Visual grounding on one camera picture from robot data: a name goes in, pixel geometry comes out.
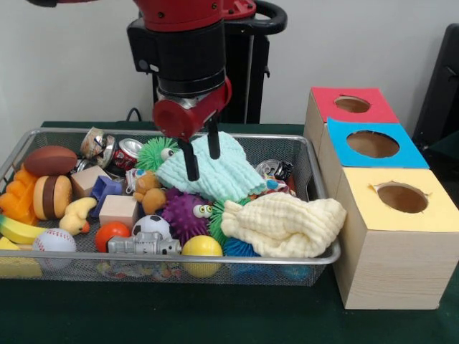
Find small wooden block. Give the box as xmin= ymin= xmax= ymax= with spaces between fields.
xmin=98 ymin=194 xmax=140 ymax=229

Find crushed silver can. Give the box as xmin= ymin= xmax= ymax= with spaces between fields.
xmin=79 ymin=128 xmax=115 ymax=171

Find blue spiky ball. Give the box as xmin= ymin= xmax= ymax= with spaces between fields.
xmin=222 ymin=238 xmax=260 ymax=259

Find mint green cloth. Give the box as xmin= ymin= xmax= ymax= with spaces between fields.
xmin=156 ymin=131 xmax=268 ymax=204

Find tan wooden cube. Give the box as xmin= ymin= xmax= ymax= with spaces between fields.
xmin=70 ymin=165 xmax=110 ymax=200

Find clear mesh bin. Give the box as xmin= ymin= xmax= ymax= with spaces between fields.
xmin=0 ymin=128 xmax=342 ymax=287

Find purple block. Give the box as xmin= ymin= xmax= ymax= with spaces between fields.
xmin=89 ymin=176 xmax=123 ymax=218

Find multicoloured toy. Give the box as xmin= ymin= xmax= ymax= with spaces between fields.
xmin=247 ymin=178 xmax=298 ymax=198

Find yellow block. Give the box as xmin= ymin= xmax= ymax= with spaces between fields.
xmin=0 ymin=238 xmax=44 ymax=280

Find silver and black can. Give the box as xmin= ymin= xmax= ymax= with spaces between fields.
xmin=255 ymin=159 xmax=295 ymax=181

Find green fuzzy toy with eyes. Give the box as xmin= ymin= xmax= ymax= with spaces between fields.
xmin=135 ymin=137 xmax=180 ymax=173

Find yellow ball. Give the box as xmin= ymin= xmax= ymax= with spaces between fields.
xmin=181 ymin=235 xmax=224 ymax=279

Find wooden box with three holes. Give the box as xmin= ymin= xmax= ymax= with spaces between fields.
xmin=303 ymin=87 xmax=459 ymax=310

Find black chair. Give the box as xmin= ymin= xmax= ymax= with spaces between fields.
xmin=412 ymin=24 xmax=459 ymax=180

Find small red ball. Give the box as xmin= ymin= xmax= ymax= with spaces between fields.
xmin=95 ymin=221 xmax=133 ymax=253

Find small soccer ball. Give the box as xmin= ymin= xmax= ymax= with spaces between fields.
xmin=132 ymin=215 xmax=173 ymax=243

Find pale yellow cloth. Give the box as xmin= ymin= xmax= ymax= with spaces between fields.
xmin=220 ymin=191 xmax=347 ymax=259

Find toy hamburger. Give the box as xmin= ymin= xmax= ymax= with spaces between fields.
xmin=32 ymin=175 xmax=73 ymax=221

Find orange plush toy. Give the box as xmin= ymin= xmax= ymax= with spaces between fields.
xmin=131 ymin=172 xmax=168 ymax=216

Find small green spiky toy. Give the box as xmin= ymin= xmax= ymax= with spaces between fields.
xmin=208 ymin=199 xmax=248 ymax=246

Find yellow toy banana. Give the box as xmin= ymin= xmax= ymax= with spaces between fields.
xmin=0 ymin=214 xmax=47 ymax=245

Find silver robot toy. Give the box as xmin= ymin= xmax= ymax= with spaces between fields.
xmin=108 ymin=231 xmax=183 ymax=257

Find brown toy football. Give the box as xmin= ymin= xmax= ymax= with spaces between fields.
xmin=24 ymin=145 xmax=78 ymax=178

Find red soda can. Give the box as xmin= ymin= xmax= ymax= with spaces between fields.
xmin=109 ymin=138 xmax=144 ymax=174

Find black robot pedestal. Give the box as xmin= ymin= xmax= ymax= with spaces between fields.
xmin=151 ymin=0 xmax=288 ymax=124

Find purple fuzzy toy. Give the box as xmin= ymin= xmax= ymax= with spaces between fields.
xmin=161 ymin=186 xmax=214 ymax=246

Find white baseball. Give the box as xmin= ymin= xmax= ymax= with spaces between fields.
xmin=32 ymin=228 xmax=77 ymax=273

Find yellow duck toy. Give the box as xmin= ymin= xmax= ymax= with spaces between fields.
xmin=58 ymin=197 xmax=98 ymax=237

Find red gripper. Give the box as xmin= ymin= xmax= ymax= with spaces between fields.
xmin=151 ymin=76 xmax=234 ymax=183

